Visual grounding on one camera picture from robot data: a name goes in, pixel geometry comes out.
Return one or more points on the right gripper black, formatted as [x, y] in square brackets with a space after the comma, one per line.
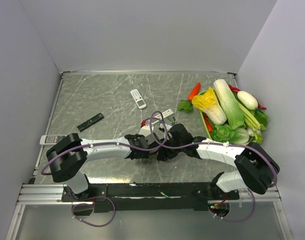
[164, 154]

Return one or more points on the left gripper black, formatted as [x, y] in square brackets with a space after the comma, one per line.
[138, 136]

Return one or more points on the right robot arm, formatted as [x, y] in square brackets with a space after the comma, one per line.
[255, 169]

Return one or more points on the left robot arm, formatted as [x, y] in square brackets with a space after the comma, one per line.
[66, 158]

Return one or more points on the white remote middle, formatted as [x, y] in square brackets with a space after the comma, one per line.
[165, 114]

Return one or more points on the white remote far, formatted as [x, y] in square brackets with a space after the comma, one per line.
[141, 104]

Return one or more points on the black remote control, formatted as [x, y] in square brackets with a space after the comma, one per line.
[88, 123]

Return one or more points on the white grey remote left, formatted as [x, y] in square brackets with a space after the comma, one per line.
[49, 140]

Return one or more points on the green leaf by carrot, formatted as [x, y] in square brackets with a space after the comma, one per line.
[185, 105]

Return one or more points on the red pepper in tray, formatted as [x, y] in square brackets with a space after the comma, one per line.
[207, 123]

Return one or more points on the green plastic tray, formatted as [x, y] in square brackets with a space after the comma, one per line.
[215, 121]

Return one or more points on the yellow napa cabbage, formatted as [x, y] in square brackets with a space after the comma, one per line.
[209, 104]

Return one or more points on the green lettuce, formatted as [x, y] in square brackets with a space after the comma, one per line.
[224, 133]

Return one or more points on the orange carrot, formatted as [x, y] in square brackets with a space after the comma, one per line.
[194, 91]

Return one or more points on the green napa cabbage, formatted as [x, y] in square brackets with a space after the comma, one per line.
[229, 104]

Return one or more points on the celery stalks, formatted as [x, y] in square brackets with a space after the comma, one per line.
[250, 119]

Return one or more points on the bok choy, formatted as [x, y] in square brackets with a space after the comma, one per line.
[246, 135]

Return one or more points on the white eggplant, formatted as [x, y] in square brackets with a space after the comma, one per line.
[248, 100]

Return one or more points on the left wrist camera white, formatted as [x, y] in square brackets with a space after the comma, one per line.
[147, 131]

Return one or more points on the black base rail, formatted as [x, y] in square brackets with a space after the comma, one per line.
[147, 196]

